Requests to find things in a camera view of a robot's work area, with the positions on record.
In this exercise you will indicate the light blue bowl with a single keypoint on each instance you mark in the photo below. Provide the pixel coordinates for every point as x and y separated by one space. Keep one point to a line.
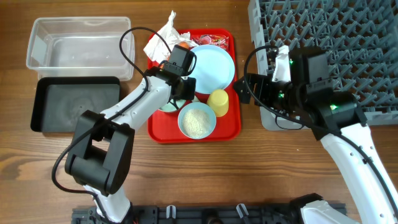
199 106

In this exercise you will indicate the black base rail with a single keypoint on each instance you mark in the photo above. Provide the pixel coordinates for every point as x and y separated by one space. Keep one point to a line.
273 213

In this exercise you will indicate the orange carrot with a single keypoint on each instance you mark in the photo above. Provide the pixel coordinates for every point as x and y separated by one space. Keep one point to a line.
182 44

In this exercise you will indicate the clear plastic bin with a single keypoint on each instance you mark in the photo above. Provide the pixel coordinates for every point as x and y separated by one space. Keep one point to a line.
81 47

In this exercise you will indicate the grey dishwasher rack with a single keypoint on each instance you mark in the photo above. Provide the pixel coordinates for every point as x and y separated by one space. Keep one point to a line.
359 38

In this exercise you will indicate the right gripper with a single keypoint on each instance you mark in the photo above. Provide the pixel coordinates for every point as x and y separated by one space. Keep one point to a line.
263 84

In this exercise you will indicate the yellow cup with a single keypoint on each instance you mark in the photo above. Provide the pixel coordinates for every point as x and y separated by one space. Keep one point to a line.
218 101

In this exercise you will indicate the green bowl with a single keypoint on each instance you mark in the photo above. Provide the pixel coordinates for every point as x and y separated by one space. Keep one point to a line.
172 106

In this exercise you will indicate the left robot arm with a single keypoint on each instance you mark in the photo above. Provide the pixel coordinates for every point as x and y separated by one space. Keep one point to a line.
99 155

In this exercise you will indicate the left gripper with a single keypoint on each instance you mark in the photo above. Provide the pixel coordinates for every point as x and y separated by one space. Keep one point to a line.
189 93

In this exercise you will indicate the red candy wrapper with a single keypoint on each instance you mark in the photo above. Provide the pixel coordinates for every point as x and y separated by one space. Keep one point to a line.
221 41

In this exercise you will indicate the black tray bin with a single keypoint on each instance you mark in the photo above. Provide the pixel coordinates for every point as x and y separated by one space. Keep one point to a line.
60 101

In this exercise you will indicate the light blue plate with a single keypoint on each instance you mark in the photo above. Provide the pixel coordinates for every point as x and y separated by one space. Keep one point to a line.
214 69

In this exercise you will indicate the white spoon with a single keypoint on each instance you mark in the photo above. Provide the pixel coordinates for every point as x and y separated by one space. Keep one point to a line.
195 99

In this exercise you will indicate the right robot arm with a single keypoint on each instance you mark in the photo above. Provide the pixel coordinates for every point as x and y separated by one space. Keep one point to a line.
301 85

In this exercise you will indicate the crumpled white napkin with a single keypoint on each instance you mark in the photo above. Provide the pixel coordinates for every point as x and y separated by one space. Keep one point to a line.
157 50

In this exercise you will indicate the red serving tray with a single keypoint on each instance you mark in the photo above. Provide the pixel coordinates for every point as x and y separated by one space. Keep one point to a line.
163 127

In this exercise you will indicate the white rice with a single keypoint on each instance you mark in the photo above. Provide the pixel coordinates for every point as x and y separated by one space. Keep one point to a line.
196 123

